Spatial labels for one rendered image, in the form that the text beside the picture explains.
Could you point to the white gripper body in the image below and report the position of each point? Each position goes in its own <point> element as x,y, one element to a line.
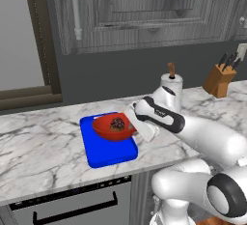
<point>145,130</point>

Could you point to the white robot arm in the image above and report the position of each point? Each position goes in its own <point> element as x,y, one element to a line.
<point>205,138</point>

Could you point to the dark chocolate cake piece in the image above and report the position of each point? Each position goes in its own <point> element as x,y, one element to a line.
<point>117,124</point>

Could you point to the red bowl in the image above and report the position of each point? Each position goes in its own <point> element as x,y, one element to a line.
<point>104,129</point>

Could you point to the blue tray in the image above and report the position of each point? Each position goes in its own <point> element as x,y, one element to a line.
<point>106,153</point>

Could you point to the white paper towel roll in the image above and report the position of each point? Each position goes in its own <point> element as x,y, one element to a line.
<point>175,85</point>

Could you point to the grey base cabinet panel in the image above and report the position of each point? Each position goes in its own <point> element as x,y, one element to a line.
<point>141,200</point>

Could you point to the wooden knife block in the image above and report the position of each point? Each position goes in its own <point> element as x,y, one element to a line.
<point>218,82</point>

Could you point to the grey dishwasher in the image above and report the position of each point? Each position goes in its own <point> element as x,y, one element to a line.
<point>74,206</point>

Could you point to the grey wood cupboard door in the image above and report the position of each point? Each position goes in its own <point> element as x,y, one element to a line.
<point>241,0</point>
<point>144,10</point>

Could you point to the brown framed window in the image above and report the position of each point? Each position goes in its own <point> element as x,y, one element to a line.
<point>19,32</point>

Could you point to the brown wooden towel holder post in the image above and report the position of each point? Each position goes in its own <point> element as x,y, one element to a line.
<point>172,69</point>

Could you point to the white wall socket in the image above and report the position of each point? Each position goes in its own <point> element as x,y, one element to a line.
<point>242,51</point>

